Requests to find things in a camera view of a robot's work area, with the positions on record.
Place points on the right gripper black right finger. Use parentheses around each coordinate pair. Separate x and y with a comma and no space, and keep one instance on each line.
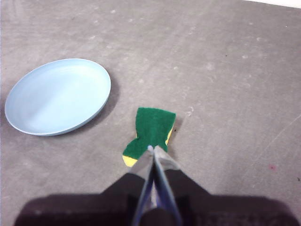
(200,207)

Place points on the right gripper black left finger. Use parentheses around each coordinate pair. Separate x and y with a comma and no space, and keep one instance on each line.
(113,202)

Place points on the yellow sponge with green pad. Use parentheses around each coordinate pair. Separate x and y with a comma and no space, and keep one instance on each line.
(152,124)

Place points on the light blue round plate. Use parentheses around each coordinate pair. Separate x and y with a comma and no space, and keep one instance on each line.
(58,96)

